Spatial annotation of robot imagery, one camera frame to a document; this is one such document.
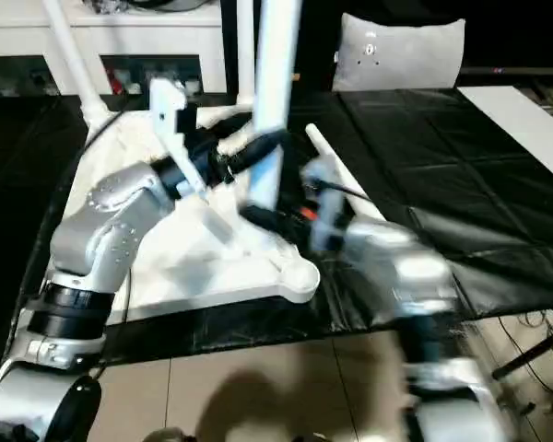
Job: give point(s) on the dark items on cabinet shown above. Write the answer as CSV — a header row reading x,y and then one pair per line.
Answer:
x,y
147,5

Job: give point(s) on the black table mat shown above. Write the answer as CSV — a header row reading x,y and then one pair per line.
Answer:
x,y
461,184

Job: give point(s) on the grey cushion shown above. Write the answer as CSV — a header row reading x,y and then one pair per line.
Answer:
x,y
401,51

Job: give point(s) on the black metal frame leg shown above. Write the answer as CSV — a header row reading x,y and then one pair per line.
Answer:
x,y
535,350

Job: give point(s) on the white plastic table leg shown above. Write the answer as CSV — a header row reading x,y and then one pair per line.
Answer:
x,y
276,64
245,51
74,64
350,180

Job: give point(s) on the white glass-door cabinet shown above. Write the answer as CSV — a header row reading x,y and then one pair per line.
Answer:
x,y
101,41

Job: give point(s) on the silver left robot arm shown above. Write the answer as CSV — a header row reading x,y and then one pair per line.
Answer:
x,y
92,267

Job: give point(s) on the white plastic table top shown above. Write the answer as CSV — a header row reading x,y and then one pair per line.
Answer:
x,y
194,249

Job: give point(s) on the white flat board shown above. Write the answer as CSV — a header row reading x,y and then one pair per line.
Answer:
x,y
525,124

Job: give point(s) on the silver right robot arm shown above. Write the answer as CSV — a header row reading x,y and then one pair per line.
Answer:
x,y
415,304

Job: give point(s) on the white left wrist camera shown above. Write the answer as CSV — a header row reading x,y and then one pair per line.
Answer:
x,y
170,120

